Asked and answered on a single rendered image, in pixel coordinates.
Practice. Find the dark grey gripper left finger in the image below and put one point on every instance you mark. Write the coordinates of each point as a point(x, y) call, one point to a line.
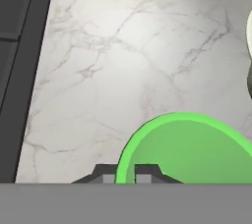
point(102, 173)

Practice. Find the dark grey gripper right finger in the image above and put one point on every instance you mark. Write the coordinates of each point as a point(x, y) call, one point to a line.
point(149, 173)

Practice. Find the green bowl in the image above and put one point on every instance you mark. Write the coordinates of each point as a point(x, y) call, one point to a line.
point(197, 152)

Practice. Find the white cup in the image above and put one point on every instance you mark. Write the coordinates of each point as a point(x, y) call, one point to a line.
point(249, 54)

